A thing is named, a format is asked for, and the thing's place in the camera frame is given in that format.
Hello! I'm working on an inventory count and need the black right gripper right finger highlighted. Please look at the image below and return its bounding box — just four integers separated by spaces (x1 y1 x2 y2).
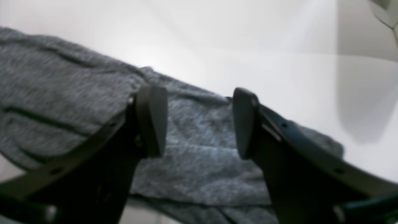
233 88 398 224

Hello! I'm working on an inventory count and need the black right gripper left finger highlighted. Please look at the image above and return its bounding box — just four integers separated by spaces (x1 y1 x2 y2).
0 86 168 224

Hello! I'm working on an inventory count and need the grey t-shirt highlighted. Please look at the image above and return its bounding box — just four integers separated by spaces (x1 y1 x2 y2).
0 26 345 224

